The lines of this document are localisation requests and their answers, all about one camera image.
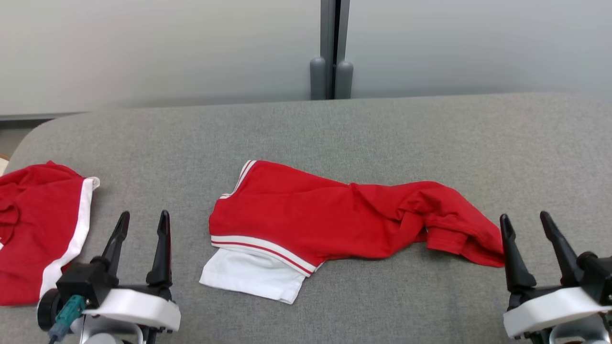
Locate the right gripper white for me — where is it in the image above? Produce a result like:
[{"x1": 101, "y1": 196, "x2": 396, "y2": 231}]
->
[{"x1": 500, "y1": 211, "x2": 612, "y2": 344}]

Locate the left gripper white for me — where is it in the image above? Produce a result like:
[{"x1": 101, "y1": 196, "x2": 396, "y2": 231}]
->
[{"x1": 37, "y1": 209, "x2": 181, "y2": 344}]

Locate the red Bulls garment white band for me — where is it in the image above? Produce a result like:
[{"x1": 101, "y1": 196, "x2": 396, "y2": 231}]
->
[{"x1": 0, "y1": 161, "x2": 101, "y2": 306}]

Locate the red shirt with striped hem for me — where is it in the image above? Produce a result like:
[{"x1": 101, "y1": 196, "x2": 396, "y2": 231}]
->
[{"x1": 199, "y1": 160, "x2": 506, "y2": 305}]

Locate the teal plug black camera cable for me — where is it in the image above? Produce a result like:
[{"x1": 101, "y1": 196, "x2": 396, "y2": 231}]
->
[{"x1": 47, "y1": 295, "x2": 87, "y2": 344}]

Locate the grey metal partition post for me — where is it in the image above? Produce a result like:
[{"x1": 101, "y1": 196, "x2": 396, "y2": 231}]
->
[{"x1": 310, "y1": 0, "x2": 354, "y2": 100}]

